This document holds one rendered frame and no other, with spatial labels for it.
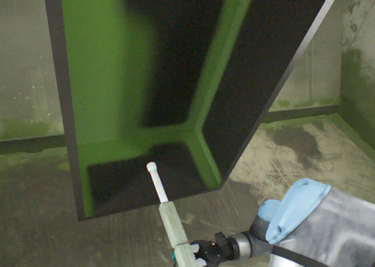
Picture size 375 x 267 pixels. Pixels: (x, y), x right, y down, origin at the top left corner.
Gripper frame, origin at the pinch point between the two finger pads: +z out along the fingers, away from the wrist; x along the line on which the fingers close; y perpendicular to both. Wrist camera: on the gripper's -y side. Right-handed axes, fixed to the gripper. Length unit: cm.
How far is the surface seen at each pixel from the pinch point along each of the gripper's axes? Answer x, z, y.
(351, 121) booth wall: 85, -201, 29
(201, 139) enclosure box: 56, -35, 6
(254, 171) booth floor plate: 63, -94, 49
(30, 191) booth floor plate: 83, 40, 66
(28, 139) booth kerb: 113, 40, 56
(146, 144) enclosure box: 60, -9, 12
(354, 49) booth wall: 118, -196, -19
